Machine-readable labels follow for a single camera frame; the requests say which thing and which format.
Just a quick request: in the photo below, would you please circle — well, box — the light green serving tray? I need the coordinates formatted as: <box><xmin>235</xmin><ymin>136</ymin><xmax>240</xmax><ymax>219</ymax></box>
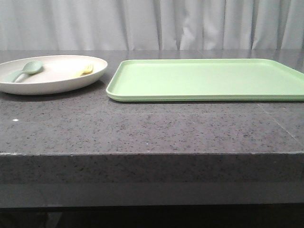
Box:
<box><xmin>106</xmin><ymin>58</ymin><xmax>304</xmax><ymax>102</ymax></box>

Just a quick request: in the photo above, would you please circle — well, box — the white curtain backdrop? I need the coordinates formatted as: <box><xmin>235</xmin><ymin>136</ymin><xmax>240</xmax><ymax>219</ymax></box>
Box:
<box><xmin>0</xmin><ymin>0</ymin><xmax>304</xmax><ymax>50</ymax></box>

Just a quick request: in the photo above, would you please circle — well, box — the sage green spoon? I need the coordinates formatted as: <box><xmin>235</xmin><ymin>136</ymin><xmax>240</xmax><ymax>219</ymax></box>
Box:
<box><xmin>3</xmin><ymin>60</ymin><xmax>43</xmax><ymax>83</ymax></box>

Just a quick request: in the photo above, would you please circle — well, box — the yellow plastic fork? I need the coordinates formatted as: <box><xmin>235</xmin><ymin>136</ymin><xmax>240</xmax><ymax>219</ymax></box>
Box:
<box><xmin>73</xmin><ymin>64</ymin><xmax>94</xmax><ymax>77</ymax></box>

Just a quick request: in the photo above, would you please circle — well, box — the beige round plate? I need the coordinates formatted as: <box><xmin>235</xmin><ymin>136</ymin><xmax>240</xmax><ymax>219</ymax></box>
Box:
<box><xmin>0</xmin><ymin>55</ymin><xmax>108</xmax><ymax>95</ymax></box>

